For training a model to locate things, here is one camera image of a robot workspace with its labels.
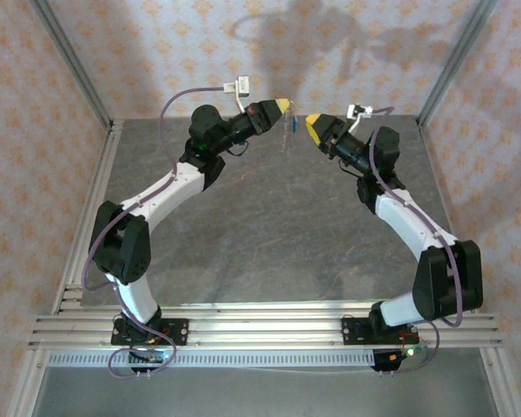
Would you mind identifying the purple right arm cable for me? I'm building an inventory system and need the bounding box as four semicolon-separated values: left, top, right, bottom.
368;106;465;375

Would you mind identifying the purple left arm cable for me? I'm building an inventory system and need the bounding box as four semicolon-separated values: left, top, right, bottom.
81;85;226;380

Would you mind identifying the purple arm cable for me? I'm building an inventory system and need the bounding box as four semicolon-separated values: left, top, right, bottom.
81;85;226;380
368;106;465;375

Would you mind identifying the aluminium lower frame rail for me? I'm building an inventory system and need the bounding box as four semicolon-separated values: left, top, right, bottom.
479;347;521;417
6;347;49;417

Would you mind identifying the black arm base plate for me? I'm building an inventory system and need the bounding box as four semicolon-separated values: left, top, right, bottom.
341;316;420;348
111;318;189;348

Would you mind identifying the wide aluminium crossbeam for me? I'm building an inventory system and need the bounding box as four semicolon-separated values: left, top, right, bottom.
28;313;505;351

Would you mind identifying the aluminium frame post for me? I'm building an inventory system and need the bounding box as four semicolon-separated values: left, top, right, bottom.
29;0;115;129
415;0;501;128

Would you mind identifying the slotted grey cable duct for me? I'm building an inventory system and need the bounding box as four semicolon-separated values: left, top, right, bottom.
47;350;377;368

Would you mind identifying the aluminium side rail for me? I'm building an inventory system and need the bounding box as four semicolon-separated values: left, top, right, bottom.
419;122;479;308
51;120;125;316

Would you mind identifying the narrow aluminium crossbeam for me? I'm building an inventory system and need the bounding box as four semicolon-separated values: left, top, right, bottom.
54;298;477;316

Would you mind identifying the grey metal lower panel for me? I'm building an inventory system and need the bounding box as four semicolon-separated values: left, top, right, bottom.
30;367;500;417

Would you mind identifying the black controller board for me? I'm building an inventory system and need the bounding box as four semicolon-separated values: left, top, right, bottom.
128;347;175;375
372;346;427;374

